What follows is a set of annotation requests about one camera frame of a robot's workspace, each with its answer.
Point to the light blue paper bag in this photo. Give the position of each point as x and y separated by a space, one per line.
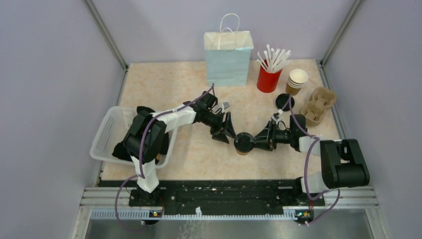
227 55

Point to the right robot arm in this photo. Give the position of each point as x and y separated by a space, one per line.
329 164

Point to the white wrapped straws bundle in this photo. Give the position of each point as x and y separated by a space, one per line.
274 60

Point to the red ribbed straw cup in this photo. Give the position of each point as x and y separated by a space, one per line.
267 82

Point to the stack of black lids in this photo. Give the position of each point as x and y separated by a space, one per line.
285 102

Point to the black plastic cup lid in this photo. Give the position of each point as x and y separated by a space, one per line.
242 141

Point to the clear plastic basket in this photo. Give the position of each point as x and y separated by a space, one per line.
115 126

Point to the brown paper coffee cup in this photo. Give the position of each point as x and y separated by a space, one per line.
242 152

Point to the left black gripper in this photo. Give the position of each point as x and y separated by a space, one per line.
216 135

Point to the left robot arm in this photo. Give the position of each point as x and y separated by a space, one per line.
199 109

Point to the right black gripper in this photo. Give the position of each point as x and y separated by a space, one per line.
272 127

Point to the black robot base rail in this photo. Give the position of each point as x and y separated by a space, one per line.
223 197

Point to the stacked brown paper cups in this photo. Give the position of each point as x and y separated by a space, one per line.
296 80

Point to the white toothed cable rail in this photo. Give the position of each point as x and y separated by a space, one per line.
145 214

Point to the black cloth in basket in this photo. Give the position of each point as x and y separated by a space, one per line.
155 143

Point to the cardboard cup carrier tray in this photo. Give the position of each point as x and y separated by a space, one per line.
321 100

